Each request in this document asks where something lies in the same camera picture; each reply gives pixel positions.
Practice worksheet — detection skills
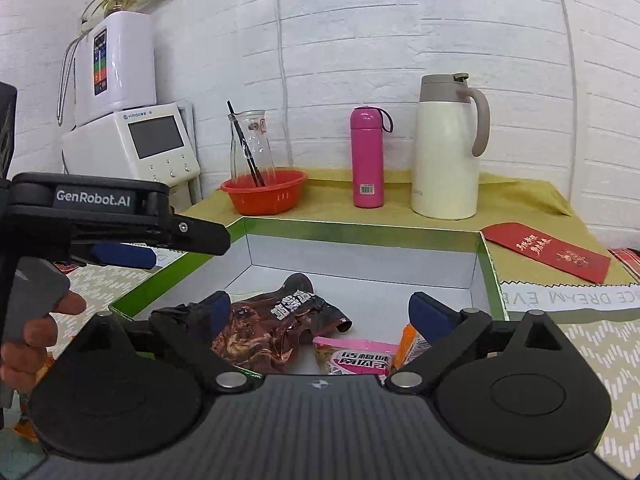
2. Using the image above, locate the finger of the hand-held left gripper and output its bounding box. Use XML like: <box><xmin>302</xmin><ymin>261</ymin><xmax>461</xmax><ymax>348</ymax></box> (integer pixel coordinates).
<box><xmin>167</xmin><ymin>212</ymin><xmax>232</xmax><ymax>257</ymax></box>
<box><xmin>70</xmin><ymin>241</ymin><xmax>157</xmax><ymax>270</ymax></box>

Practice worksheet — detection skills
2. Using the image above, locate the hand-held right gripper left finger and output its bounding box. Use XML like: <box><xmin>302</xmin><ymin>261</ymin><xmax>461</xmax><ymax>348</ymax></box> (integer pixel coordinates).
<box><xmin>82</xmin><ymin>290</ymin><xmax>251</xmax><ymax>393</ymax></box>

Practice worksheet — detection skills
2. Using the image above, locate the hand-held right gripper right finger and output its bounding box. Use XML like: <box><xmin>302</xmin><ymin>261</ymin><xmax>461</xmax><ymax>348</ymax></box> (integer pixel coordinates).
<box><xmin>385</xmin><ymin>291</ymin><xmax>576</xmax><ymax>395</ymax></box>

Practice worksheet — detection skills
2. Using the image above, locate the orange snack packet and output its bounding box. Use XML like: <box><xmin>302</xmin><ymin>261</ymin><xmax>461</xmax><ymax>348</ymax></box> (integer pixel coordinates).
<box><xmin>397</xmin><ymin>323</ymin><xmax>431</xmax><ymax>368</ymax></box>

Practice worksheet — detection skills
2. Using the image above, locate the dark brown snack packet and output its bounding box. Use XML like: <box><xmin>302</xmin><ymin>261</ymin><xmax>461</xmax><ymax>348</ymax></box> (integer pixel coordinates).
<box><xmin>210</xmin><ymin>272</ymin><xmax>353</xmax><ymax>373</ymax></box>

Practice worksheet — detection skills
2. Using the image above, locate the pink snack packet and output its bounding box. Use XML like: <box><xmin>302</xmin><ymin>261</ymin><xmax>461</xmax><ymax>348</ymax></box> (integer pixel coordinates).
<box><xmin>312</xmin><ymin>336</ymin><xmax>401</xmax><ymax>377</ymax></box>

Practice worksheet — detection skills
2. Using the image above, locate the green cardboard box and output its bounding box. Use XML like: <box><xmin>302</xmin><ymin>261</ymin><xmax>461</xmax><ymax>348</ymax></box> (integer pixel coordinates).
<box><xmin>107</xmin><ymin>216</ymin><xmax>511</xmax><ymax>378</ymax></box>

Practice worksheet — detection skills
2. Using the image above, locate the person's left hand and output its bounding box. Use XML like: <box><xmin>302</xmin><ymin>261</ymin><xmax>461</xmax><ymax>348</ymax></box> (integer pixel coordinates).
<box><xmin>0</xmin><ymin>290</ymin><xmax>87</xmax><ymax>392</ymax></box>

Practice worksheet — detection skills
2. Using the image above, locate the white appliance with screen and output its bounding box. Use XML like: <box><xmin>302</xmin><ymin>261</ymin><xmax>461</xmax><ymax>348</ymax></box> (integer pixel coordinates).
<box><xmin>61</xmin><ymin>101</ymin><xmax>202</xmax><ymax>211</ymax></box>

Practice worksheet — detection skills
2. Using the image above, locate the red plastic basket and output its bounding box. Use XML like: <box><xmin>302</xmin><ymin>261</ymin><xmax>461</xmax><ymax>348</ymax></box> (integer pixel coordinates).
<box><xmin>220</xmin><ymin>170</ymin><xmax>309</xmax><ymax>216</ymax></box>

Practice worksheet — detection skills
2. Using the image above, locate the black straw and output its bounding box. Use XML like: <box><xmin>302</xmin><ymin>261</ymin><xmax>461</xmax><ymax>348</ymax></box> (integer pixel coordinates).
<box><xmin>226</xmin><ymin>101</ymin><xmax>266</xmax><ymax>187</ymax></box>

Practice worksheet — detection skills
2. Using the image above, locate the glass carafe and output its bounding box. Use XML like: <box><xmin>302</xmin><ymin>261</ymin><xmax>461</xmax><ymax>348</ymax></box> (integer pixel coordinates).
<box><xmin>228</xmin><ymin>110</ymin><xmax>278</xmax><ymax>188</ymax></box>

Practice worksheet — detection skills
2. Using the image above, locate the red envelope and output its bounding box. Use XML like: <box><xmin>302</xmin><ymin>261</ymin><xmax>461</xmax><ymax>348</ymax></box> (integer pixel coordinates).
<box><xmin>480</xmin><ymin>222</ymin><xmax>612</xmax><ymax>284</ymax></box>

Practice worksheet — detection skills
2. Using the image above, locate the white water purifier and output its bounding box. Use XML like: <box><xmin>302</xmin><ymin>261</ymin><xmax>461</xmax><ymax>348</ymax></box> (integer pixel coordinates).
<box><xmin>57</xmin><ymin>11</ymin><xmax>158</xmax><ymax>128</ymax></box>

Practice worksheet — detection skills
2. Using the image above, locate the yellow cloth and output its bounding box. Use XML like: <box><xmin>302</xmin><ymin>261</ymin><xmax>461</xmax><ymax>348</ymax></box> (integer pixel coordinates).
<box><xmin>187</xmin><ymin>165</ymin><xmax>633</xmax><ymax>286</ymax></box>

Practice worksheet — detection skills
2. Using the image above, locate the cream thermal jug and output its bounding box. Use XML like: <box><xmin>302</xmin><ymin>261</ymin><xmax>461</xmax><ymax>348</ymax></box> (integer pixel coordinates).
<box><xmin>411</xmin><ymin>73</ymin><xmax>492</xmax><ymax>221</ymax></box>

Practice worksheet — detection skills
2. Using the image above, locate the pink thermos bottle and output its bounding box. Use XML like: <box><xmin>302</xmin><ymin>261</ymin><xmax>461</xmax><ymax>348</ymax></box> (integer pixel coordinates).
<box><xmin>350</xmin><ymin>106</ymin><xmax>394</xmax><ymax>209</ymax></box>

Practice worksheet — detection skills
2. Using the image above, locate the patterned tablecloth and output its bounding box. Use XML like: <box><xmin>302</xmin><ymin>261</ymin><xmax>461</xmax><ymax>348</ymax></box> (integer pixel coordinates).
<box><xmin>0</xmin><ymin>260</ymin><xmax>640</xmax><ymax>471</ymax></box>

